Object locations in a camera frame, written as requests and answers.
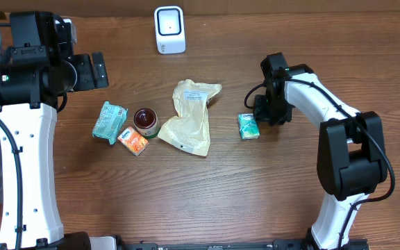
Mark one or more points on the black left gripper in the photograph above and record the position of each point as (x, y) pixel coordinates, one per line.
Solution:
(91, 80)

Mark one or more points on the green wet wipes pack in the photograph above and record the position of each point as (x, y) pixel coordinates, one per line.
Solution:
(110, 121)

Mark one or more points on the white barcode scanner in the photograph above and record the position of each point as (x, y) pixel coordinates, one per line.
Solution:
(170, 30)

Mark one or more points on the orange tissue pack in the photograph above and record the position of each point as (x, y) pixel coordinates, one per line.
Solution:
(133, 141)

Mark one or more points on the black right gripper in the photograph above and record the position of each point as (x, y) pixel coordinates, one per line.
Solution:
(263, 114)

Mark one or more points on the teal tissue pack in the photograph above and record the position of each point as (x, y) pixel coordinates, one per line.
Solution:
(248, 127)

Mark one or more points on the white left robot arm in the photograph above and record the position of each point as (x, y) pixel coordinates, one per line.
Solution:
(29, 90)

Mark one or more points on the beige paper pouch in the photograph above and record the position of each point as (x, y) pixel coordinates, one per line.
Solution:
(189, 129)

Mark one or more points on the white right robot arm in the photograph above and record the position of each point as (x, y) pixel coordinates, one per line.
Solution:
(352, 166)

